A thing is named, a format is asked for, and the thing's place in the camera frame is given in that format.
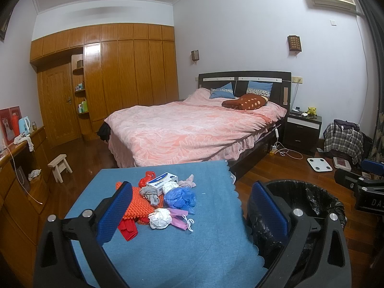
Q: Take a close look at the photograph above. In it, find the red cloth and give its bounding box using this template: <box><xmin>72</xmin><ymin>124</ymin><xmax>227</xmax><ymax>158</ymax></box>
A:
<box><xmin>118</xmin><ymin>218</ymin><xmax>138</xmax><ymax>241</ymax></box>

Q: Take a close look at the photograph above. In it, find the orange knitted cloth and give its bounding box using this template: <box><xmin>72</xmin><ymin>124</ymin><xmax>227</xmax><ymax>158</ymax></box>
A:
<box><xmin>123</xmin><ymin>186</ymin><xmax>164</xmax><ymax>224</ymax></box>

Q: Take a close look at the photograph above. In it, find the white tissue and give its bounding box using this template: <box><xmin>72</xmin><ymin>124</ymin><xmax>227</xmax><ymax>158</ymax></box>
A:
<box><xmin>148</xmin><ymin>208</ymin><xmax>173</xmax><ymax>229</ymax></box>

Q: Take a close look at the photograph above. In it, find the grey sock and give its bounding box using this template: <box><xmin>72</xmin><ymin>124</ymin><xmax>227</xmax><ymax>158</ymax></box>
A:
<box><xmin>139</xmin><ymin>186</ymin><xmax>160</xmax><ymax>207</ymax></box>

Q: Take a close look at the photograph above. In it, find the pink face mask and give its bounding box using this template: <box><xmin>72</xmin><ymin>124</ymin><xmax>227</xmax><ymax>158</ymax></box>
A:
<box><xmin>168</xmin><ymin>208</ymin><xmax>195</xmax><ymax>232</ymax></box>

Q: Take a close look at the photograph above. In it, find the red plastic bag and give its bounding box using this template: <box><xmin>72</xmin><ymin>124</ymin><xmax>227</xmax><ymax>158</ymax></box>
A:
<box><xmin>138</xmin><ymin>171</ymin><xmax>156</xmax><ymax>188</ymax></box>

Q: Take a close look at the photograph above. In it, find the white blue carton box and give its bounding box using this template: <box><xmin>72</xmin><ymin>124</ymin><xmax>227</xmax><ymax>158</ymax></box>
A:
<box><xmin>146</xmin><ymin>172</ymin><xmax>178</xmax><ymax>196</ymax></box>

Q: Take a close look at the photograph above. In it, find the blue plastic bag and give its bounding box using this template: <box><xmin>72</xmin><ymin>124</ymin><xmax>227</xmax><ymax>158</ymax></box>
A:
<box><xmin>164</xmin><ymin>187</ymin><xmax>197</xmax><ymax>215</ymax></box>

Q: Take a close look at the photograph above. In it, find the pink tissue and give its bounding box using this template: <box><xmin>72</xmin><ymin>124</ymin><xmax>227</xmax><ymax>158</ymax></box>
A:
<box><xmin>178</xmin><ymin>174</ymin><xmax>197</xmax><ymax>189</ymax></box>

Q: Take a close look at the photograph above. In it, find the black trash bin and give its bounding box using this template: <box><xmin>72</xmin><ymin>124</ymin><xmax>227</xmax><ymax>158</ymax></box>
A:
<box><xmin>246</xmin><ymin>179</ymin><xmax>348</xmax><ymax>288</ymax></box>

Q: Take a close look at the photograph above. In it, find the dark patterned curtain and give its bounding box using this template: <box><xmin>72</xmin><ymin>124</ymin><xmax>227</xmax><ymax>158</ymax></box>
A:
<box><xmin>370</xmin><ymin>65</ymin><xmax>384</xmax><ymax>162</ymax></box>

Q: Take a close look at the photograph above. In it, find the white bathroom scale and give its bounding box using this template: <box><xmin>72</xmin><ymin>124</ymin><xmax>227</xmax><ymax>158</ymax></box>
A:
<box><xmin>307</xmin><ymin>157</ymin><xmax>333</xmax><ymax>172</ymax></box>

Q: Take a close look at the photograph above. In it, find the plaid shirt on chair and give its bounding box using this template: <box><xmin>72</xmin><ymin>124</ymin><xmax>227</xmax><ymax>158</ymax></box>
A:
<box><xmin>323</xmin><ymin>119</ymin><xmax>364</xmax><ymax>164</ymax></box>

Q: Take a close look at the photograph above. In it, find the black white nightstand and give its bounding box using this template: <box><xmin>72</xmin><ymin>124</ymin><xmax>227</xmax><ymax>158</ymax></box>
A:
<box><xmin>283</xmin><ymin>113</ymin><xmax>322</xmax><ymax>155</ymax></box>

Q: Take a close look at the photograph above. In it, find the yellow plush toy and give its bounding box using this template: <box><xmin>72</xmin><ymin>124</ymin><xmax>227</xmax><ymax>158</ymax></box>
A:
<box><xmin>306</xmin><ymin>107</ymin><xmax>317</xmax><ymax>118</ymax></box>

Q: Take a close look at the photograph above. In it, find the wooden sideboard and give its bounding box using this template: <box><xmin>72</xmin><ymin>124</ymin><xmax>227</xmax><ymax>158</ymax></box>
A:
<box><xmin>1</xmin><ymin>127</ymin><xmax>49</xmax><ymax>287</ymax></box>

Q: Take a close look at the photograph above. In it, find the blue table cloth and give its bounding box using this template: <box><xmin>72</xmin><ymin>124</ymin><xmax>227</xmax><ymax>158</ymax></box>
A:
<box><xmin>64</xmin><ymin>160</ymin><xmax>269</xmax><ymax>288</ymax></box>

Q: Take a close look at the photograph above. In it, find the light blue kettle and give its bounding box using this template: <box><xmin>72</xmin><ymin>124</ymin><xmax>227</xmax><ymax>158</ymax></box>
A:
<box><xmin>18</xmin><ymin>116</ymin><xmax>31</xmax><ymax>137</ymax></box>

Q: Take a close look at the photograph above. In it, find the right blue pillow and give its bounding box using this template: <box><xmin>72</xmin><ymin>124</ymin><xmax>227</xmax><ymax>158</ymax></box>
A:
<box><xmin>247</xmin><ymin>81</ymin><xmax>273</xmax><ymax>98</ymax></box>

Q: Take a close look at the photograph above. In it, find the blue pillow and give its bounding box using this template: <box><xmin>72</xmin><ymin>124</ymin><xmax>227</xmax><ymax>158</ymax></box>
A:
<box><xmin>210</xmin><ymin>83</ymin><xmax>235</xmax><ymax>99</ymax></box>
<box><xmin>247</xmin><ymin>81</ymin><xmax>273</xmax><ymax>98</ymax></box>

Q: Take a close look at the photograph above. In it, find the brown dotted pillow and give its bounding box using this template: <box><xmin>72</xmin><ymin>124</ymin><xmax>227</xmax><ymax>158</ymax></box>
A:
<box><xmin>221</xmin><ymin>94</ymin><xmax>269</xmax><ymax>111</ymax></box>

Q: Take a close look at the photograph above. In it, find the pink bed duvet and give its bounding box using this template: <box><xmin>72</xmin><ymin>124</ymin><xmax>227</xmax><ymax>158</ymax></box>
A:
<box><xmin>104</xmin><ymin>87</ymin><xmax>288</xmax><ymax>168</ymax></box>

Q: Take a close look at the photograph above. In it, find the left blue pillow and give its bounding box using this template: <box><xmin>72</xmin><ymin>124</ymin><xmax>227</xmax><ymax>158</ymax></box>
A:
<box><xmin>210</xmin><ymin>83</ymin><xmax>235</xmax><ymax>99</ymax></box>

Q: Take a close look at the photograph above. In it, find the wooden wardrobe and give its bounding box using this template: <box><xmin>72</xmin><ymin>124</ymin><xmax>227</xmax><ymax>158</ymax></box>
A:
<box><xmin>30</xmin><ymin>24</ymin><xmax>179</xmax><ymax>146</ymax></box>

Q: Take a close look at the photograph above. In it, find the white charging cable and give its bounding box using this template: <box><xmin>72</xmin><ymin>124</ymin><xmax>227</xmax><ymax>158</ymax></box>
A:
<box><xmin>269</xmin><ymin>127</ymin><xmax>305</xmax><ymax>161</ymax></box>

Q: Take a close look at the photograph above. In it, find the black bed frame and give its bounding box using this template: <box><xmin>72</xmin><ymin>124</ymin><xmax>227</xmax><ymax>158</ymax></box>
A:
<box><xmin>198</xmin><ymin>71</ymin><xmax>292</xmax><ymax>179</ymax></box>

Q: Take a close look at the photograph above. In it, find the red picture frame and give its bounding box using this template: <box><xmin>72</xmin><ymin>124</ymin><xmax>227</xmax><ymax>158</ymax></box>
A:
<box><xmin>0</xmin><ymin>106</ymin><xmax>21</xmax><ymax>145</ymax></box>

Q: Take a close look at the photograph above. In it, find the right wall lamp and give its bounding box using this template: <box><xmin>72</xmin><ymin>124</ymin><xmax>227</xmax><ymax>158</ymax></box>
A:
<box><xmin>287</xmin><ymin>35</ymin><xmax>302</xmax><ymax>55</ymax></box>

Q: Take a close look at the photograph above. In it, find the wall lamp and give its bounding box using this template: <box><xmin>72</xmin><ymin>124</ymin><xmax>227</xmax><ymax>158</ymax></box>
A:
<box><xmin>191</xmin><ymin>50</ymin><xmax>200</xmax><ymax>63</ymax></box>
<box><xmin>287</xmin><ymin>35</ymin><xmax>302</xmax><ymax>55</ymax></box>

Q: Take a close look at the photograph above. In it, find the left wall lamp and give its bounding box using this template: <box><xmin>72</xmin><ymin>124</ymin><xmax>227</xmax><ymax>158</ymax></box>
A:
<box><xmin>191</xmin><ymin>50</ymin><xmax>200</xmax><ymax>63</ymax></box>

